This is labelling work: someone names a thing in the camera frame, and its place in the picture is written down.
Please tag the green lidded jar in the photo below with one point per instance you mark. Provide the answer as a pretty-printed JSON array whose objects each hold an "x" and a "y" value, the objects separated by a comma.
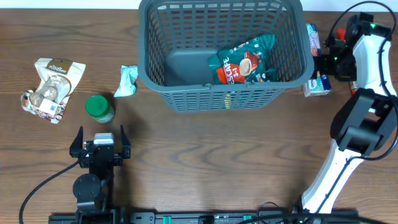
[{"x": 99, "y": 108}]

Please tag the green Nescafe coffee bag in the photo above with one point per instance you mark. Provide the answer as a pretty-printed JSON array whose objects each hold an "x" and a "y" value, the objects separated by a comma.
[{"x": 244, "y": 63}]

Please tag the Kleenex tissue pack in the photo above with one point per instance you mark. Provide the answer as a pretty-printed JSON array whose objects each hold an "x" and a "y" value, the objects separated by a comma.
[{"x": 319, "y": 83}]

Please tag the beige mushroom snack bag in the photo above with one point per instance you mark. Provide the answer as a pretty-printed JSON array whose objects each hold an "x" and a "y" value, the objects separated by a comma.
[{"x": 58, "y": 80}]

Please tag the grey plastic basket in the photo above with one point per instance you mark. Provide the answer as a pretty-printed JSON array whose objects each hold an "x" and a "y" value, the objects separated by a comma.
[{"x": 176, "y": 38}]

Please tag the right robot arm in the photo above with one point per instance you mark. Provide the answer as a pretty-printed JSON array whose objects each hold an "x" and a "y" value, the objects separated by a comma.
[{"x": 367, "y": 119}]

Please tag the light teal small packet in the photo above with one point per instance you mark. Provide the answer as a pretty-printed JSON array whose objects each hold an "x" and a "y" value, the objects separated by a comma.
[{"x": 127, "y": 86}]

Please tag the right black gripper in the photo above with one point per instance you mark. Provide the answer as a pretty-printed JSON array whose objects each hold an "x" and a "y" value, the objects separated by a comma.
[{"x": 325, "y": 65}]

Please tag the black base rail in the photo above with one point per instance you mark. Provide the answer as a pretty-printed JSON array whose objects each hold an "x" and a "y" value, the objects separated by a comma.
[{"x": 123, "y": 217}]

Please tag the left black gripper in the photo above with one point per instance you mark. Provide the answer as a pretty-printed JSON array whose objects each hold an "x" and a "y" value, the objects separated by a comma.
[{"x": 100, "y": 152}]

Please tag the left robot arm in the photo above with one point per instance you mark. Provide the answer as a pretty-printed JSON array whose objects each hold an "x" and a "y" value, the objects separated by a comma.
[{"x": 94, "y": 190}]

